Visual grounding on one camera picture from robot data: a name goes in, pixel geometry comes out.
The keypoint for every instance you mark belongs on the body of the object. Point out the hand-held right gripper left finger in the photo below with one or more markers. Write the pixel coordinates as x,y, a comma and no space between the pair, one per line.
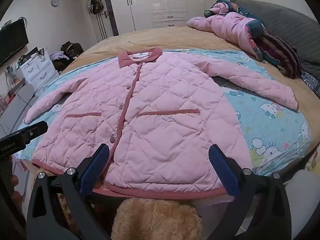
96,170

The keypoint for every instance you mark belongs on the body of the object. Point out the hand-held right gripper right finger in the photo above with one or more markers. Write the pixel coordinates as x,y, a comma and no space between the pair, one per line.
225,172

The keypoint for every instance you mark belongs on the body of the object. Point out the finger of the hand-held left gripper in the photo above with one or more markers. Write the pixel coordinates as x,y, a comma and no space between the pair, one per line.
33,131

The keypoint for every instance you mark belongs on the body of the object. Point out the pink quilted jacket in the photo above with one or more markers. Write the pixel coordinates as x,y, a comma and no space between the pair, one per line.
162,105

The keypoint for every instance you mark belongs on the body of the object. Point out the purple clothes pile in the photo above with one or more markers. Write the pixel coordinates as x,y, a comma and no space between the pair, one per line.
58,55

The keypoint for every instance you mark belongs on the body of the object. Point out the person's left hand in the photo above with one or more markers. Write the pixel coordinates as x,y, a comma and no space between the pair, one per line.
15,180

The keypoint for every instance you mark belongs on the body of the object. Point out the white drawer chest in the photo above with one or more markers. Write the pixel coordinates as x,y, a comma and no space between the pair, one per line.
37,70

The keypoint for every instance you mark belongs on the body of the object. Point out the cartoon cat printed blanket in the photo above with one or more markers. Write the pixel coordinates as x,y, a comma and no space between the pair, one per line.
270,130

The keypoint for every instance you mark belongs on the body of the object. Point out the brown fuzzy clothing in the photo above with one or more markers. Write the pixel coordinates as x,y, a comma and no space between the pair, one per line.
155,220

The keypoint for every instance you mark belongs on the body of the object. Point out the black bag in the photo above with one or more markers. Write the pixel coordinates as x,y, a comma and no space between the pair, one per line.
72,48

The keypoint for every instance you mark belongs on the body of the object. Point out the black television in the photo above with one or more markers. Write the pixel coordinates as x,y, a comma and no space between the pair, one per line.
12,40

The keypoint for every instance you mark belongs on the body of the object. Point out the blue patterned pillow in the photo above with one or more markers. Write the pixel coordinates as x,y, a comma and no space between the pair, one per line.
311,82

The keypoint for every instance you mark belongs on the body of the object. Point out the white door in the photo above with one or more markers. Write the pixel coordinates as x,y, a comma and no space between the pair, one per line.
105,27

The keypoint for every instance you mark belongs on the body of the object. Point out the dark striped blanket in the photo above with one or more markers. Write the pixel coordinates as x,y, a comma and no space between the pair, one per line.
280,52

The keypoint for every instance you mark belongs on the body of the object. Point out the hanging dark bags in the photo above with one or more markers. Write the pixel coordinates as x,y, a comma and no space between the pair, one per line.
95,3

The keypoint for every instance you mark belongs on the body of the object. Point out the pink floral duvet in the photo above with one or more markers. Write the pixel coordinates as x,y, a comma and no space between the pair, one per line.
230,27

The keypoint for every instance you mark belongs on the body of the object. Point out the grey quilted headboard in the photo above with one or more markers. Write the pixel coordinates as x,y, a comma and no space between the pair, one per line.
287,22

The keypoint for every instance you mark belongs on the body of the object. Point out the white wardrobe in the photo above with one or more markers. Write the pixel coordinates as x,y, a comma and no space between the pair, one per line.
175,2

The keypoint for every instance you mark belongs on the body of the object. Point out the round wall clock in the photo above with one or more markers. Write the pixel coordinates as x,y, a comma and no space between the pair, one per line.
55,2

